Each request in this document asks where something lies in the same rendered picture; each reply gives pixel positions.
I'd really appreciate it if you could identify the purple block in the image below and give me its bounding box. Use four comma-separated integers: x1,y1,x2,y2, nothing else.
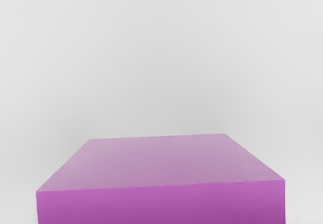
35,133,287,224

